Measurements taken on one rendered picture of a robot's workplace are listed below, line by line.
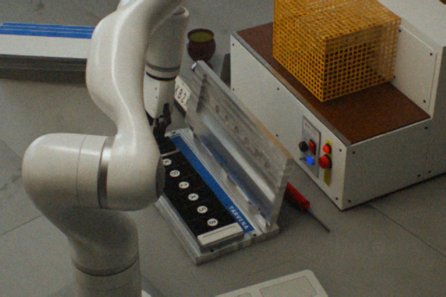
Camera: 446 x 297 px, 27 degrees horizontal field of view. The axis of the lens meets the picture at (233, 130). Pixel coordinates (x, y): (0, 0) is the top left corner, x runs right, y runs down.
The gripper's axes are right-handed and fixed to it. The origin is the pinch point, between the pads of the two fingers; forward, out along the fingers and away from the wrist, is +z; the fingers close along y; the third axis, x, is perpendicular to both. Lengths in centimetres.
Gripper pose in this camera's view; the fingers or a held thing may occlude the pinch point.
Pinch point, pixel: (152, 127)
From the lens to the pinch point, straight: 223.6
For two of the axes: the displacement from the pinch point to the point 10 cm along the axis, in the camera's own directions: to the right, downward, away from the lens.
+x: 8.7, -1.1, 4.8
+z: -1.8, 8.5, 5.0
